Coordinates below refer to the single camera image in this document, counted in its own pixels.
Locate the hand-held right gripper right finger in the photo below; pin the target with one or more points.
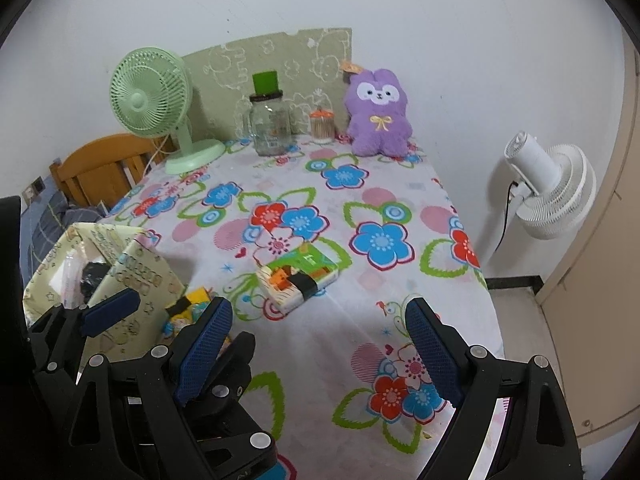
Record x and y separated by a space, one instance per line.
432 350

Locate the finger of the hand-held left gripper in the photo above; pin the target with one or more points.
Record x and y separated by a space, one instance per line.
236 365
112 310

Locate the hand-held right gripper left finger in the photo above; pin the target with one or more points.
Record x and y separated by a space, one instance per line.
205 350

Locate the black pouch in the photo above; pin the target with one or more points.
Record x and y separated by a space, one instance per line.
95 277

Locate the yellow packet with black band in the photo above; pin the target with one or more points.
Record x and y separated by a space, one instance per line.
192 305

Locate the yellow printed fabric storage box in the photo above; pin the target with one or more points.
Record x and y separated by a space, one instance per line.
145 270

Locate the pink tissue packet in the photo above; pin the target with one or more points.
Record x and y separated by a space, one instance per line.
65 280

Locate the floral tablecloth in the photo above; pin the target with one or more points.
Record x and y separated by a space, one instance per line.
350 320

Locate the plaid pillow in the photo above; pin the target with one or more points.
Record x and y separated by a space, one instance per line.
55 220

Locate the wooden bed headboard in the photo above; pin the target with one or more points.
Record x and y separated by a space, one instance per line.
100 165

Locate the beige wardrobe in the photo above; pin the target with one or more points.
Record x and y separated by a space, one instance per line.
605 260

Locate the white standing fan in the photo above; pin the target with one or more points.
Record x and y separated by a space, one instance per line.
555 195

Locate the green desk fan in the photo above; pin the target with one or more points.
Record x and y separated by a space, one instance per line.
150 95

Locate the glass mug with green lid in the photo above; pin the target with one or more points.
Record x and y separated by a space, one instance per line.
270 125

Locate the purple plush bunny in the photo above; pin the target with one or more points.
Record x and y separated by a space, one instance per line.
377 115

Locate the cotton swab jar orange lid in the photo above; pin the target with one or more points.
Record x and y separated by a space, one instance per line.
322 127

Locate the green printed board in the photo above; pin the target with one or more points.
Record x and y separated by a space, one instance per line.
225 70

